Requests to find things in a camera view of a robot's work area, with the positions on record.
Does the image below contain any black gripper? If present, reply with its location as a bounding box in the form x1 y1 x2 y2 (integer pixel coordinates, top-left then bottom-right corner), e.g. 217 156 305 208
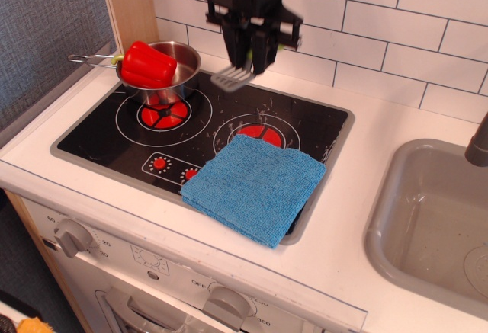
206 0 303 75

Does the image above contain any grey spatula green handle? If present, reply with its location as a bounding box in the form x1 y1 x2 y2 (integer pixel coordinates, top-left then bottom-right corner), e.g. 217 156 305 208
210 50 258 93

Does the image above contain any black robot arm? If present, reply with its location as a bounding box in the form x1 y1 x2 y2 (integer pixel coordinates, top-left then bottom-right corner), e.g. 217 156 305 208
205 0 303 75

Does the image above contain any small steel saucepan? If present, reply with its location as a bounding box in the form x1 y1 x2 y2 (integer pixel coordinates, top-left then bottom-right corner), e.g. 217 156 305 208
68 41 201 105

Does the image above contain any red toy bell pepper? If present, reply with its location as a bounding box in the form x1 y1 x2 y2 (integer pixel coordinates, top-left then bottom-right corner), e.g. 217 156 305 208
120 41 177 89

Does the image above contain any black toy stovetop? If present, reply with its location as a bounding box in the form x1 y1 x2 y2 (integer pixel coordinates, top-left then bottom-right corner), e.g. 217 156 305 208
51 72 354 245

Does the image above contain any folded blue cloth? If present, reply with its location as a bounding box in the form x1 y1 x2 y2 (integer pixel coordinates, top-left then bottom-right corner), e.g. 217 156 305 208
181 135 326 248

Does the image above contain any grey faucet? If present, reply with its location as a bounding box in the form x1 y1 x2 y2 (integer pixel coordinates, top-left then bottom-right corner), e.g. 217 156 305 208
464 114 488 167

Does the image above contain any grey plastic sink basin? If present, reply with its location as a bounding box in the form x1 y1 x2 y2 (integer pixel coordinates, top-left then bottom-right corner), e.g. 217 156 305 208
364 139 487 319

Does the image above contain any grey left oven knob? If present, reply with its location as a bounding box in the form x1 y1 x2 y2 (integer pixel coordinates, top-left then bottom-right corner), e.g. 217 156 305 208
54 219 94 258

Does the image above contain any grey oven knob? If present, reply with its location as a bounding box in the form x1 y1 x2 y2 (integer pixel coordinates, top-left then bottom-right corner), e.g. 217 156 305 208
202 287 251 331
54 219 94 258

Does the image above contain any grey right oven knob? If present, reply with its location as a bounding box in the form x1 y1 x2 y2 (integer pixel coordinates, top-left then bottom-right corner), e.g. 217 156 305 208
202 287 251 331

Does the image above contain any orange and black object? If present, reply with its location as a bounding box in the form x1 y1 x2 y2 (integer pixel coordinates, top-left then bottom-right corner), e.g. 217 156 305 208
1 315 54 333

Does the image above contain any wooden side post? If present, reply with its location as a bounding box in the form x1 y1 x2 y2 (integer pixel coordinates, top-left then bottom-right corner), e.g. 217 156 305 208
105 0 159 53

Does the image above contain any grey oven door handle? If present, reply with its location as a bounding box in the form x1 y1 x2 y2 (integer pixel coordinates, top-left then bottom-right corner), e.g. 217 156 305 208
105 288 186 332

